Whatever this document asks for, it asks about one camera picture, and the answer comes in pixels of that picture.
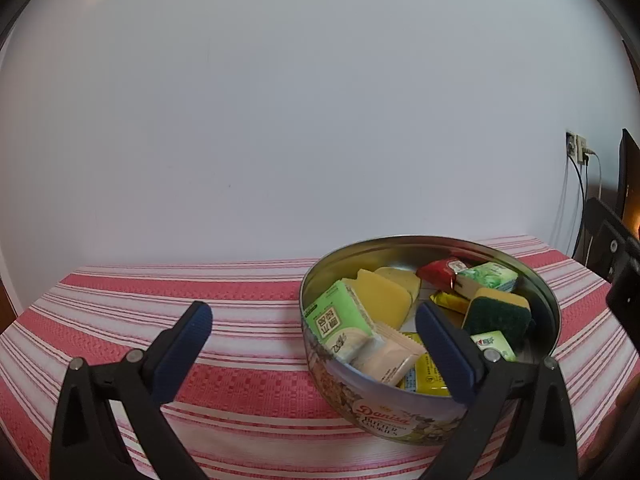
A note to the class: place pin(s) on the brown wooden panel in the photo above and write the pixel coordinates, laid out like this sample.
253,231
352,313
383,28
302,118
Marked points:
5,310

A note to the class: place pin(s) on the dark flat screen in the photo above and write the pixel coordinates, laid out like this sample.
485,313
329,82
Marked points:
630,175

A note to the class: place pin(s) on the yellow snack packet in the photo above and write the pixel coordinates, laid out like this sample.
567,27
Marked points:
427,375

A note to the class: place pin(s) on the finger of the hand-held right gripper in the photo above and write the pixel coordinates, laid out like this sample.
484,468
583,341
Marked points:
607,240

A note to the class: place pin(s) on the red white striped cloth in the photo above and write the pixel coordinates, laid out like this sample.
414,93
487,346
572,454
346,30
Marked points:
250,300

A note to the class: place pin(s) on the beige snack packet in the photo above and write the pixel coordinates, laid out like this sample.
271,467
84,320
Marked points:
390,360

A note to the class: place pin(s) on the small green white packet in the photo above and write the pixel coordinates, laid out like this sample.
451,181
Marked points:
492,344

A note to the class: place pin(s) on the white charger plug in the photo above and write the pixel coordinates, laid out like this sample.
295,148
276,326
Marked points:
583,149

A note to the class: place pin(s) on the green wafer packet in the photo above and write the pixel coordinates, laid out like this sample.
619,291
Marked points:
332,320

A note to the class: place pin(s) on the wall outlet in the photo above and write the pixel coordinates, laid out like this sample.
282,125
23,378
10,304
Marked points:
570,141

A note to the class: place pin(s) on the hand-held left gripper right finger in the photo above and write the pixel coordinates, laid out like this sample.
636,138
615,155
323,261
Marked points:
447,355

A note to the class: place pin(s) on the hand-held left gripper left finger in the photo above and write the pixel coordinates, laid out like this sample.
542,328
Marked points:
182,355

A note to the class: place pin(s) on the yellow green scouring sponge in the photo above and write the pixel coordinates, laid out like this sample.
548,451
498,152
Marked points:
492,317

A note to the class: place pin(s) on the gold foil packet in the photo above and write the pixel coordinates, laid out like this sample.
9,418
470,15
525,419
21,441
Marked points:
452,302

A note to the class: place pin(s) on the round metal cookie tin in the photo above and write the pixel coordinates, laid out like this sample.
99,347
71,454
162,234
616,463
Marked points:
345,390

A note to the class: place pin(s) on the red snack packet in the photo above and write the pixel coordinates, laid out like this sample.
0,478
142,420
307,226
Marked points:
440,270

